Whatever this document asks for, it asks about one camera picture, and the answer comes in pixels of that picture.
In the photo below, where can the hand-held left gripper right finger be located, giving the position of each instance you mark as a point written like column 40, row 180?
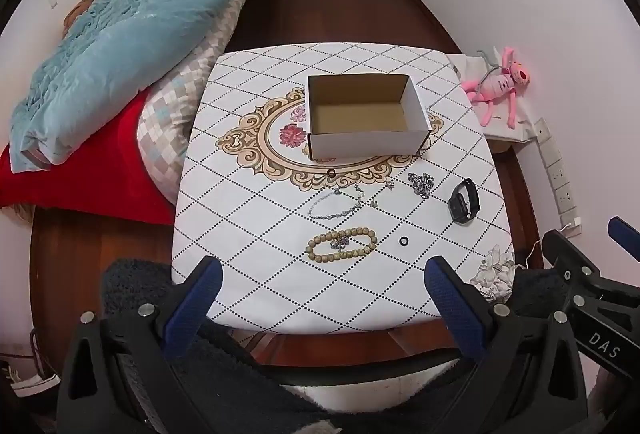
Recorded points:
column 450, row 299

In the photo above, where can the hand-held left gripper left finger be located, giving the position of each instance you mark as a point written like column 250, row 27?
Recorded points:
column 200, row 299

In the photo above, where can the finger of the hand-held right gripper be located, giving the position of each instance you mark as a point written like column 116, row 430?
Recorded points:
column 562, row 251
column 624, row 238

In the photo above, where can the black smart watch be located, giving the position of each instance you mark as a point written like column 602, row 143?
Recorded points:
column 457, row 206

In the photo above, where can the white cardboard box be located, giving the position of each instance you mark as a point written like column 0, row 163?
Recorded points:
column 360, row 147

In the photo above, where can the white charger plug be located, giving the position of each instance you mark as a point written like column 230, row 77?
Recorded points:
column 572, row 225

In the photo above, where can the dark fleece pants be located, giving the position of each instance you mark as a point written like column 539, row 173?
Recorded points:
column 135, row 279

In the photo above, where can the white diamond pattern tablecloth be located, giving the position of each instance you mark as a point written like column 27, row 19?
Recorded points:
column 250, row 239

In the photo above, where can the red blanket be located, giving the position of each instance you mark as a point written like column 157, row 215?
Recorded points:
column 75, row 184

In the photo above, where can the pink plush toy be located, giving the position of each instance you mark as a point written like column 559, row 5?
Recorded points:
column 495, row 84

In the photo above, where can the checkered bed sheet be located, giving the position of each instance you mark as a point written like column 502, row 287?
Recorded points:
column 170, row 114

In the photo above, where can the white shoe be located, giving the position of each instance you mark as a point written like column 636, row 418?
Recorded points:
column 30, row 384

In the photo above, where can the light blue quilt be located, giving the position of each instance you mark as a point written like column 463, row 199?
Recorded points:
column 125, row 44

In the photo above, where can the brown plush toy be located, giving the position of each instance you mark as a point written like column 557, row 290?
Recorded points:
column 80, row 9

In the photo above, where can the white wall socket strip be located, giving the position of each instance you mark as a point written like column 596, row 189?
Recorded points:
column 557, row 174

